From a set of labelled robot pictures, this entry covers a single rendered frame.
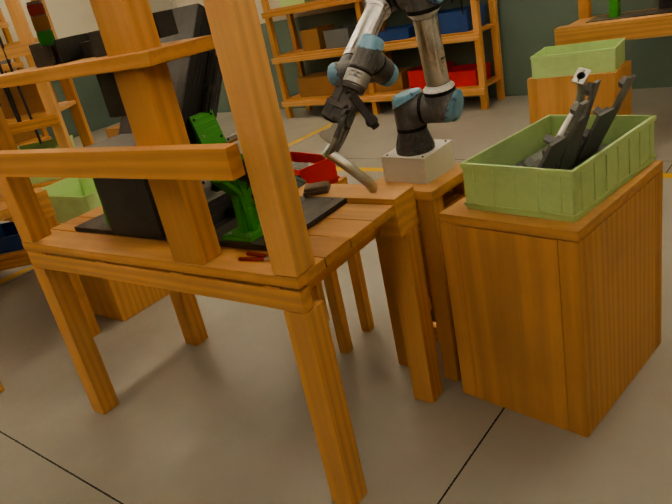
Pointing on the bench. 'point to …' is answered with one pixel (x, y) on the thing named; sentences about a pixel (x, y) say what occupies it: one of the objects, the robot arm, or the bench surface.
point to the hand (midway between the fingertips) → (334, 152)
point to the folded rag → (316, 188)
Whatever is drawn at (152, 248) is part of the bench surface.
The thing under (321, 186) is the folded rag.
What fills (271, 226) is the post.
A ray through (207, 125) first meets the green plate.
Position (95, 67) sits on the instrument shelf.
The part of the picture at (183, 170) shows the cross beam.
